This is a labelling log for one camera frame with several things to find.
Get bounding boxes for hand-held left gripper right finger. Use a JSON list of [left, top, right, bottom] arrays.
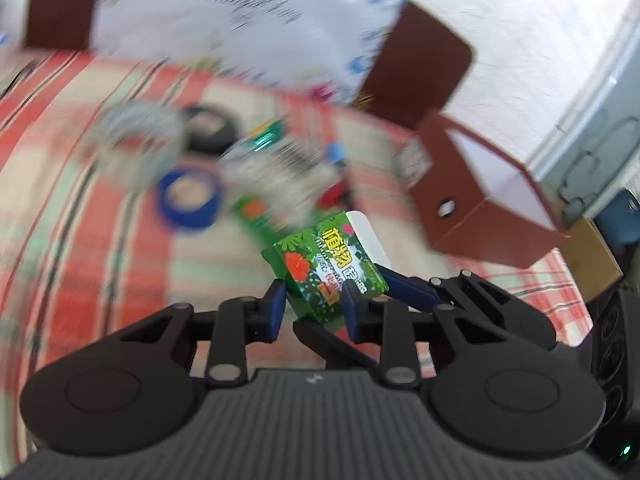
[[342, 286, 505, 389]]

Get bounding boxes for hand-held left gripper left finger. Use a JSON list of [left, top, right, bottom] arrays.
[[117, 279, 287, 389]]

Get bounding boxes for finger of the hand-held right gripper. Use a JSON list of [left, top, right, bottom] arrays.
[[292, 316, 381, 369], [382, 267, 461, 313]]

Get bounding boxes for green printed box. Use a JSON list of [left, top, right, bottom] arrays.
[[261, 211, 390, 327]]

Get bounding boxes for brown storage box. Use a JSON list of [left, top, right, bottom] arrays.
[[401, 112, 572, 270]]

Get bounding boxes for clear patterned tape roll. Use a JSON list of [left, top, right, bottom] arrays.
[[92, 100, 187, 191]]

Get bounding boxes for cardboard box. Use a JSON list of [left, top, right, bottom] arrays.
[[565, 216, 624, 302]]

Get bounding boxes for black speaker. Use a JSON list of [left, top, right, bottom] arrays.
[[575, 280, 640, 476]]

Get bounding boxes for green printed packet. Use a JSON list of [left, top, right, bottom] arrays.
[[230, 195, 302, 237]]

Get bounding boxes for red object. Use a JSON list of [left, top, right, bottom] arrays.
[[316, 180, 352, 211]]

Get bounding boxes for blue container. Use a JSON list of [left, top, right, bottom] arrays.
[[595, 189, 640, 257]]

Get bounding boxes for clear plastic packet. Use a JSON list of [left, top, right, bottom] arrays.
[[220, 137, 342, 211]]

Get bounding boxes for blue tape roll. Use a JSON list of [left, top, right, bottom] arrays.
[[156, 165, 227, 231]]

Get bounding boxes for shiny green packet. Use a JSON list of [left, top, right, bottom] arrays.
[[247, 120, 287, 154]]

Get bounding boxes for black tape roll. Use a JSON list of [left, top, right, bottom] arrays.
[[180, 104, 241, 157]]

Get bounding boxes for red plaid tablecloth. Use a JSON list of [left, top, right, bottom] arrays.
[[0, 50, 587, 467]]

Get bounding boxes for brown chair back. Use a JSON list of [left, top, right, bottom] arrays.
[[350, 0, 476, 132]]

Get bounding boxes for floral plastic bag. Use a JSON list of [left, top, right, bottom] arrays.
[[91, 0, 407, 107]]

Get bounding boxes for brown wooden chair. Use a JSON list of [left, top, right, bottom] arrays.
[[22, 0, 104, 54]]

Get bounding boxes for black wall cable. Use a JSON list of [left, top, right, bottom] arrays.
[[556, 116, 640, 212]]

